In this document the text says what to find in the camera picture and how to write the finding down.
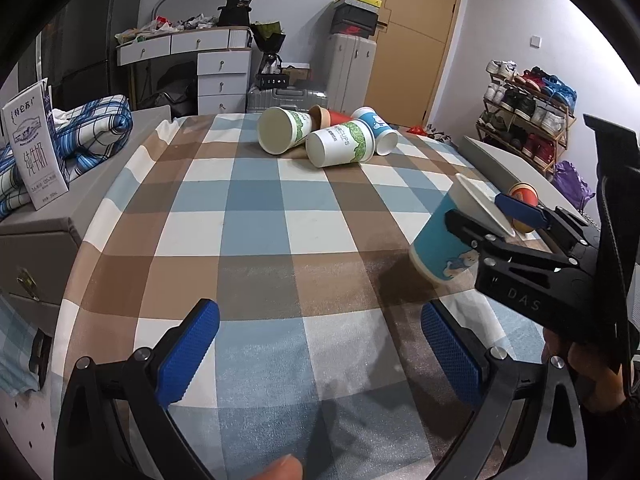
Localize blue rabbit paper cup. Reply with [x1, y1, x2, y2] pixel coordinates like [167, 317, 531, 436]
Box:
[409, 174, 515, 283]

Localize red paper cup near headboard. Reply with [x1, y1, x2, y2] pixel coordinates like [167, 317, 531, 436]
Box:
[506, 181, 540, 233]

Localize blue paper cup far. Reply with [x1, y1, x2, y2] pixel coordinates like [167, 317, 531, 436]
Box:
[352, 106, 399, 156]

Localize green white cup front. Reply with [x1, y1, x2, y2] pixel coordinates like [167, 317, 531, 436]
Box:
[305, 119, 375, 168]

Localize green white cup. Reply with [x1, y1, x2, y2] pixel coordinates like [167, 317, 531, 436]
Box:
[305, 119, 375, 168]
[257, 107, 314, 155]

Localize red paper cup in pile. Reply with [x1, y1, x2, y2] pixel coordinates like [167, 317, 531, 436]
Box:
[308, 105, 350, 131]

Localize green white cup back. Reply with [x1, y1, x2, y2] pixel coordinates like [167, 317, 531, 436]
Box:
[257, 107, 314, 155]

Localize person right hand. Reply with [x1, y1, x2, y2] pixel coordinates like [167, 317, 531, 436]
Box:
[567, 344, 639, 422]

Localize person left hand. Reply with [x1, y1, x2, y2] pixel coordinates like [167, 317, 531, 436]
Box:
[250, 454, 304, 480]

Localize purple bag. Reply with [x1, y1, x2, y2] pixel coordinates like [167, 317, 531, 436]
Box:
[552, 160, 596, 212]

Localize shoe rack with shoes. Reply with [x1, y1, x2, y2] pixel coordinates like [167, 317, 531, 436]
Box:
[476, 60, 578, 179]

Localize grey bedside cabinet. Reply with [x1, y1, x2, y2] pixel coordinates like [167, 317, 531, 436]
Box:
[1, 106, 171, 479]

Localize checkered plaid bed sheet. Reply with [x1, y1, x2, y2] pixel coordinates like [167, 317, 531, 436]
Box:
[50, 114, 542, 479]

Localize white ribbed suitcase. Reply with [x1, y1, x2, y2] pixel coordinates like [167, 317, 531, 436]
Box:
[324, 34, 376, 115]

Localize wooden door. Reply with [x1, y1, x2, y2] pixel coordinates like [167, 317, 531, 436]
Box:
[364, 0, 461, 127]

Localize stacked shoe boxes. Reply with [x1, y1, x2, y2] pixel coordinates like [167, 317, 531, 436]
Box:
[330, 0, 382, 39]

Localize silver aluminium suitcase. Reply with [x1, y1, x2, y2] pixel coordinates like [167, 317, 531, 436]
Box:
[245, 87, 328, 113]

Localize blue plaid folded blanket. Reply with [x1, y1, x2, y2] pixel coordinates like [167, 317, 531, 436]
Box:
[1, 94, 134, 220]

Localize white milk carton box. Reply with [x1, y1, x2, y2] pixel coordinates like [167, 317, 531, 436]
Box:
[2, 78, 68, 210]

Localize white drawer desk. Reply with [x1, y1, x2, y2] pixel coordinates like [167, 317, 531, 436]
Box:
[117, 26, 252, 115]

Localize black refrigerator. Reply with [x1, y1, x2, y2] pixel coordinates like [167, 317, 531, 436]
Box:
[17, 0, 140, 110]

